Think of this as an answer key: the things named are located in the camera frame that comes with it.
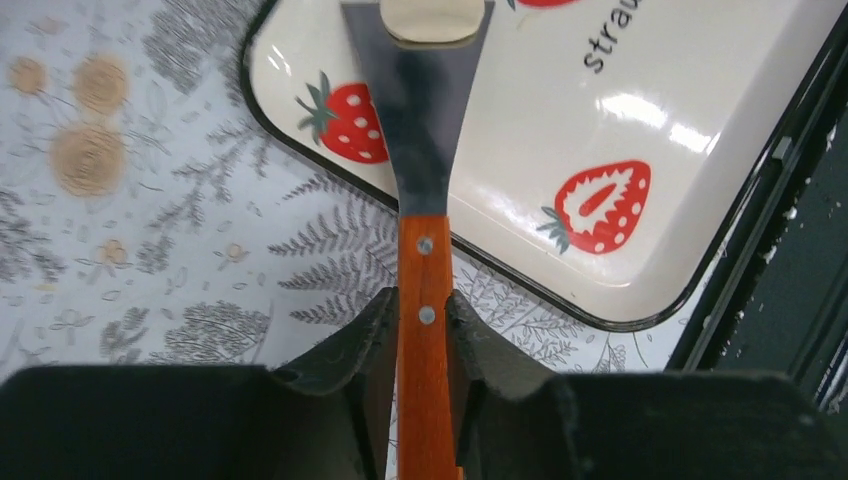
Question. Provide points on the strawberry pattern rectangular tray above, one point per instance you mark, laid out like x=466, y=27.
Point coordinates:
x=610, y=145

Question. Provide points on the floral table mat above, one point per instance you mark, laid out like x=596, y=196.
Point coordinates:
x=146, y=219

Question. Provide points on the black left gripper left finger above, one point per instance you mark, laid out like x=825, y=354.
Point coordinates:
x=323, y=415

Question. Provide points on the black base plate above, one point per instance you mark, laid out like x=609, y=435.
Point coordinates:
x=777, y=299

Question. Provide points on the small dough ball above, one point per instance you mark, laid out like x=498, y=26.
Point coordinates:
x=432, y=22

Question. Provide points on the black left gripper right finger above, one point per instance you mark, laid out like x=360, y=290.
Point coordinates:
x=514, y=418

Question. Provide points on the metal scraper orange handle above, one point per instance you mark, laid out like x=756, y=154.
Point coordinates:
x=420, y=94

